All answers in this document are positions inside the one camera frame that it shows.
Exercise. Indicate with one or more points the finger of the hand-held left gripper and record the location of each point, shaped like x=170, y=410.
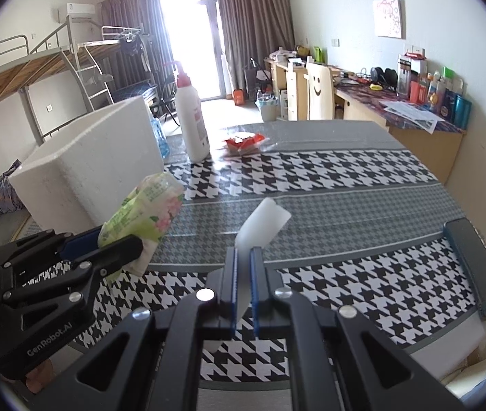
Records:
x=82, y=242
x=118, y=248

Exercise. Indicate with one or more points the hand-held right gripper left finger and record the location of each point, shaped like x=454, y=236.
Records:
x=230, y=282

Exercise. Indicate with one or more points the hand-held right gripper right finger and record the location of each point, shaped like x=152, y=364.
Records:
x=255, y=291

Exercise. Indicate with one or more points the green floral tissue packet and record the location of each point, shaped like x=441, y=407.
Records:
x=140, y=214

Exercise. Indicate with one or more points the white foam box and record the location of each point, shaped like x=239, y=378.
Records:
x=97, y=150

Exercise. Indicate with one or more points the person's left hand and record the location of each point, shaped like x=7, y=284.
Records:
x=39, y=374

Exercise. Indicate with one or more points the purple cloth bundle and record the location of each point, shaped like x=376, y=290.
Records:
x=3, y=192

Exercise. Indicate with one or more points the red packet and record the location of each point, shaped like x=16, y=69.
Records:
x=245, y=142

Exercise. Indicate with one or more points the white bottle with red pump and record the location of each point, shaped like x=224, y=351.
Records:
x=193, y=124

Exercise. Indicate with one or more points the houndstooth tablecloth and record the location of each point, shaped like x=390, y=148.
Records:
x=354, y=171

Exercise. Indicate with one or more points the blue mattress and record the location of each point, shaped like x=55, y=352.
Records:
x=136, y=93

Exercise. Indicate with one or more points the black folding chair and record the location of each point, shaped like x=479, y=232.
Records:
x=165, y=98

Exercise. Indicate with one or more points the white bucket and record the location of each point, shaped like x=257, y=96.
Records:
x=267, y=110

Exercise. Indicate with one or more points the large metal bunk bed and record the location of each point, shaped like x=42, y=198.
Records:
x=11, y=77

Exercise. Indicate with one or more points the orange bag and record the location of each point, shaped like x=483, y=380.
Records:
x=239, y=97

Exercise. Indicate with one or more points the dark hanging clothes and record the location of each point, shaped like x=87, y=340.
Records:
x=132, y=46

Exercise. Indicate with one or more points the black trolley bag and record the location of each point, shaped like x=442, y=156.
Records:
x=253, y=77

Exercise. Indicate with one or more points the wooden desk with drawers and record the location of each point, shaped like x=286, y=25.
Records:
x=279, y=81

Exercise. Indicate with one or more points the small metal bunk bed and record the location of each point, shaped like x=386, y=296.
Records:
x=114, y=34

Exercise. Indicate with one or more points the dark teal phone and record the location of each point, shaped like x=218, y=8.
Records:
x=474, y=265

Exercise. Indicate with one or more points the wooden desk with patterned top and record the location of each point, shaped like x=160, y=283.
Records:
x=431, y=150

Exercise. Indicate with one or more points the glass balcony door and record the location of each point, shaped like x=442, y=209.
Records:
x=195, y=34

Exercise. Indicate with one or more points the white air conditioner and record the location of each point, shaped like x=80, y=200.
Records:
x=76, y=12

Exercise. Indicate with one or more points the brown curtain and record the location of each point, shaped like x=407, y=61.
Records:
x=136, y=17
x=251, y=21

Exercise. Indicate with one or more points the white papers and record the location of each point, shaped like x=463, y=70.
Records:
x=410, y=113

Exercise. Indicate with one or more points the green box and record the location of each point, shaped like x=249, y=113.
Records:
x=319, y=54

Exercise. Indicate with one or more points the black headphones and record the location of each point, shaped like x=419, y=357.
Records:
x=384, y=76

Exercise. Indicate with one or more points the metal thermos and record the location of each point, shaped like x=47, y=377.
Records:
x=404, y=77

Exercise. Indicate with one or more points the row of toiletry bottles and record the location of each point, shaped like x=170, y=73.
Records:
x=452, y=107

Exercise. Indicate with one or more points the pink wall picture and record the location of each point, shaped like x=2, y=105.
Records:
x=388, y=18

